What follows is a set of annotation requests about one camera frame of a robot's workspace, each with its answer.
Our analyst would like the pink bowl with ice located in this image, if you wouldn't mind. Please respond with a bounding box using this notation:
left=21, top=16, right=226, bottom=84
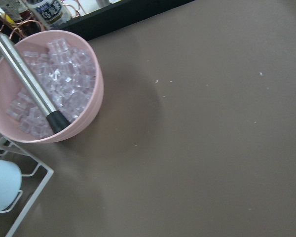
left=0, top=30, right=104, bottom=143

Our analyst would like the labelled bottle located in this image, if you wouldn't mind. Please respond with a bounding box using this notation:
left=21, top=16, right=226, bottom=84
left=26, top=0, right=71, bottom=30

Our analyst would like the blue plastic cup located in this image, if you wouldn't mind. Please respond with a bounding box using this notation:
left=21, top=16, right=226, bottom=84
left=0, top=159, right=22, bottom=212

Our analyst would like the metal tongs handle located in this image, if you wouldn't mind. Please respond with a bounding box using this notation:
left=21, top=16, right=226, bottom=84
left=0, top=33, right=70, bottom=134

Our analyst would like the white wire cup rack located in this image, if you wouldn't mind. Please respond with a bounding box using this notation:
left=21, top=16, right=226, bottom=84
left=0, top=137, right=54, bottom=237

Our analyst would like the copper wire bottle rack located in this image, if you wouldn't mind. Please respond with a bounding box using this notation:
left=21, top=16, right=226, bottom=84
left=0, top=0, right=82, bottom=42

